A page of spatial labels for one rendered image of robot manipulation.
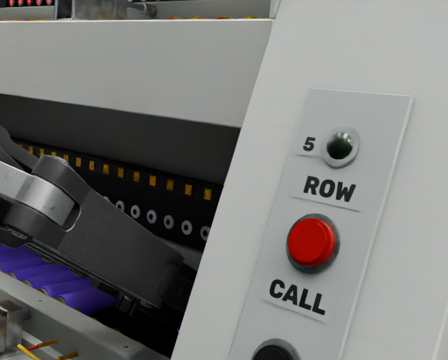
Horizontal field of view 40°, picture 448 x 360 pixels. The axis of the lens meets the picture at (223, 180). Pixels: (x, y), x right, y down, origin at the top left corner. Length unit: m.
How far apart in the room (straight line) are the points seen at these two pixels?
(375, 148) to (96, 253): 0.10
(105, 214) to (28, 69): 0.18
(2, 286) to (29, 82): 0.13
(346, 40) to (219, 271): 0.10
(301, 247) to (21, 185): 0.09
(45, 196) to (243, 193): 0.08
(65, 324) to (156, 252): 0.12
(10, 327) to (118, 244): 0.16
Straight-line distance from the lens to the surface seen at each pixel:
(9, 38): 0.41
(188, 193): 0.47
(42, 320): 0.38
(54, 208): 0.20
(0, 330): 0.38
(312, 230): 0.20
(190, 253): 0.47
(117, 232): 0.23
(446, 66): 0.21
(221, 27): 0.27
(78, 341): 0.35
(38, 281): 0.45
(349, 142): 0.21
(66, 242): 0.21
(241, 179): 0.23
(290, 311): 0.21
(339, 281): 0.20
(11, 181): 0.20
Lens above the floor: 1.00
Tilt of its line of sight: 5 degrees up
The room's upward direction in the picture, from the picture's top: 17 degrees clockwise
